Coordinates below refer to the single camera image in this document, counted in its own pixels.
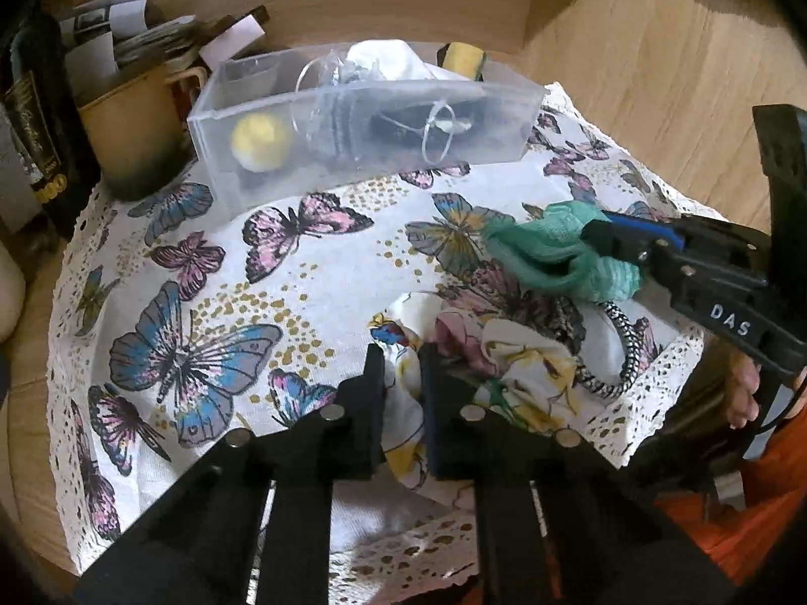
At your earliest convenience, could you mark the white drawstring pouch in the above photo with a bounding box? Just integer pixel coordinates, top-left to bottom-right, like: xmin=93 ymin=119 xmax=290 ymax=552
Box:
xmin=290 ymin=40 xmax=480 ymax=167

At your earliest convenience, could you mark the stack of papers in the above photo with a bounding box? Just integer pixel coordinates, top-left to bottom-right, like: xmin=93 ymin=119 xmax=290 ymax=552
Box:
xmin=59 ymin=0 xmax=201 ymax=102

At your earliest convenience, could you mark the person's right hand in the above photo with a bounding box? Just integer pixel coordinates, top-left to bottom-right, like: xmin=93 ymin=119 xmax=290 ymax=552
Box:
xmin=725 ymin=351 xmax=761 ymax=429

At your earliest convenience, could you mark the black white braided bracelet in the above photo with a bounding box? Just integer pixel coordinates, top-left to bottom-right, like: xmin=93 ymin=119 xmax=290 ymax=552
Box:
xmin=573 ymin=300 xmax=651 ymax=402

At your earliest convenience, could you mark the yellow white plush ball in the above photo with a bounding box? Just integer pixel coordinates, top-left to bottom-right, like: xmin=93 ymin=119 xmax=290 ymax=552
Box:
xmin=230 ymin=112 xmax=294 ymax=173

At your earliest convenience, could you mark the butterfly print tablecloth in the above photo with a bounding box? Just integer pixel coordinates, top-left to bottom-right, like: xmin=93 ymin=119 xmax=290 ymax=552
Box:
xmin=48 ymin=85 xmax=706 ymax=603

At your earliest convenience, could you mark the yellow black sponge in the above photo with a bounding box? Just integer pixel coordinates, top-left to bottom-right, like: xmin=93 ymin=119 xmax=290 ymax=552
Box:
xmin=436 ymin=41 xmax=487 ymax=81

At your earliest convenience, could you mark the clear plastic box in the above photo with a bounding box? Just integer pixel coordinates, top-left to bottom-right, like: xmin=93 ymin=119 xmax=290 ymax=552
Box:
xmin=189 ymin=40 xmax=547 ymax=216

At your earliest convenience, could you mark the small white box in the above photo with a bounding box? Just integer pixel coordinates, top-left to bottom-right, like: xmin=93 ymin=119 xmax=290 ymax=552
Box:
xmin=200 ymin=15 xmax=264 ymax=71

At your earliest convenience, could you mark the floral fabric scrunchie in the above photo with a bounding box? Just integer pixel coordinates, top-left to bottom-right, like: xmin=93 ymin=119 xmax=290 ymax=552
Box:
xmin=369 ymin=291 xmax=592 ymax=504

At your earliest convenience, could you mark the tan ceramic mug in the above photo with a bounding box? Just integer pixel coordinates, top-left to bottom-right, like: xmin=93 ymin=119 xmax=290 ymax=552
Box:
xmin=79 ymin=66 xmax=208 ymax=202

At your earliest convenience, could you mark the dark wine bottle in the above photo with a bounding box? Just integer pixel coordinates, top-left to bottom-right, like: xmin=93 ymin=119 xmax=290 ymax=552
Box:
xmin=2 ymin=11 xmax=101 ymax=239

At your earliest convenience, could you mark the green knitted cloth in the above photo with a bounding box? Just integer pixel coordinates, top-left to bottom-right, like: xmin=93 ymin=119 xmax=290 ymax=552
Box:
xmin=480 ymin=201 xmax=642 ymax=303

